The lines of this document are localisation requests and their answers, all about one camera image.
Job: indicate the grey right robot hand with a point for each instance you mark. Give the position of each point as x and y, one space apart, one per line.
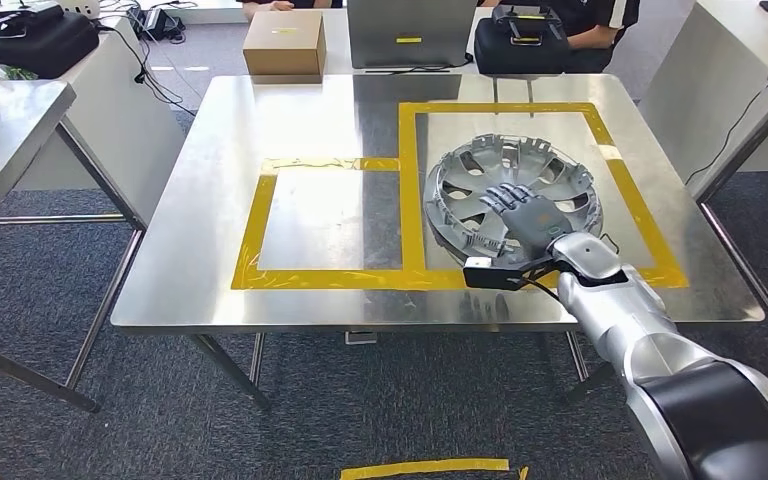
533 222

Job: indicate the silver plastic wheel cover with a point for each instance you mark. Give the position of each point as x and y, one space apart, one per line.
463 199

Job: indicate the yellow table tape rectangle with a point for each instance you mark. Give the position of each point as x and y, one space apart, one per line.
412 218

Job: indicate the black carry bag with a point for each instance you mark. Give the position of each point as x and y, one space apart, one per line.
39 43
523 50

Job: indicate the stainless steel table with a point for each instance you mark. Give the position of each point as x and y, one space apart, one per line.
742 166
225 199
0 146

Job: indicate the yellow floor tape square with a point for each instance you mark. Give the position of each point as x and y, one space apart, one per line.
424 468

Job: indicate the brown cardboard box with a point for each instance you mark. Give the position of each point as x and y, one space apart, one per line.
284 43

